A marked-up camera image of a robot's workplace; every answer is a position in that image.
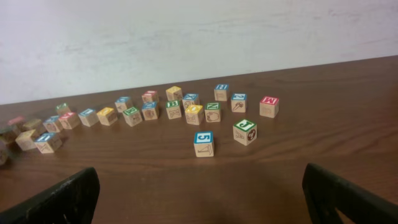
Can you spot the green Z block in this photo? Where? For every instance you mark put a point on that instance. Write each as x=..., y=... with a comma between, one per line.
x=62, y=108

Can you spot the yellow S block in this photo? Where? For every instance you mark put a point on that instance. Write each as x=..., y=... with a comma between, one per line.
x=26, y=140

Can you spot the yellow o block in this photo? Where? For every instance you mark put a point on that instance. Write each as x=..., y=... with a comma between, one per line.
x=107, y=116
x=194, y=114

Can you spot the blue L block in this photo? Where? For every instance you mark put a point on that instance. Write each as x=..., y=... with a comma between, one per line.
x=88, y=117

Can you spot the red U block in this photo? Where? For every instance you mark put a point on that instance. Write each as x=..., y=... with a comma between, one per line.
x=18, y=122

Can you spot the blue Z block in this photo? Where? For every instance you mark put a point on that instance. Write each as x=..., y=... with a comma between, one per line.
x=239, y=102

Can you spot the blue 5 block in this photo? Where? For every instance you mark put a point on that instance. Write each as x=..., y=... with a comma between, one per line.
x=204, y=144

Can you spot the blue H block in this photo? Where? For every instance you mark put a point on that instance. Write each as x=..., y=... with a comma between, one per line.
x=221, y=92

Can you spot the green J block left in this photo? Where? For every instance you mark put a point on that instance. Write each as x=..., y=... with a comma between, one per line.
x=9, y=134

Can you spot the blue D block lower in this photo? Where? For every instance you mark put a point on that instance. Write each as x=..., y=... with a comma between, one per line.
x=150, y=110

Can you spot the green N block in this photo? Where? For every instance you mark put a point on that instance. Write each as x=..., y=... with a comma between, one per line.
x=213, y=112

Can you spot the yellow block upper left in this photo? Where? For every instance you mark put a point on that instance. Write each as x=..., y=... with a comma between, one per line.
x=34, y=124

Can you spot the blue X block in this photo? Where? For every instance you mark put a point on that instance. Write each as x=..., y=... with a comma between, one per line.
x=190, y=99

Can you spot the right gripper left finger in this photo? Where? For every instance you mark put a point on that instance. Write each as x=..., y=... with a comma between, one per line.
x=72, y=200

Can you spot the blue D block top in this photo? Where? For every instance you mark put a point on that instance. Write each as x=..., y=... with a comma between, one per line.
x=123, y=103

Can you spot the green J block right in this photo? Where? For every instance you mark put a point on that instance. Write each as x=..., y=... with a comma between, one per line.
x=245, y=131

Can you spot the blue d block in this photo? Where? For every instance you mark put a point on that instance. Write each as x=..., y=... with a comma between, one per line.
x=150, y=110
x=123, y=103

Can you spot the blue P block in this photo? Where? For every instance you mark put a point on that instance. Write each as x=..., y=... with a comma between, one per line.
x=53, y=124

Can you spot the red M block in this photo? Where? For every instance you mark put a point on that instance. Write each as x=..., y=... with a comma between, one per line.
x=269, y=106

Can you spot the red I block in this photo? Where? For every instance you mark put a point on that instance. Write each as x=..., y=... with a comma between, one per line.
x=150, y=96

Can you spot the blue T block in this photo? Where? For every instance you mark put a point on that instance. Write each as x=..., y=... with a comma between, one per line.
x=48, y=143

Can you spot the green B block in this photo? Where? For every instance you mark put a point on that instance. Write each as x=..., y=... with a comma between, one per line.
x=173, y=109

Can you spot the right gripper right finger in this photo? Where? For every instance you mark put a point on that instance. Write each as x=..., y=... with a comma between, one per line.
x=326, y=193

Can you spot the yellow block top right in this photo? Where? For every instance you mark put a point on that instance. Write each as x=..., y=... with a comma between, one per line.
x=174, y=93

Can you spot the green j block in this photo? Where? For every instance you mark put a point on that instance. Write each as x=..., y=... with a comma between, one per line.
x=9, y=134
x=245, y=131

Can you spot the green R block upper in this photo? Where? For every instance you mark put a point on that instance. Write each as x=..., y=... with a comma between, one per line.
x=132, y=116

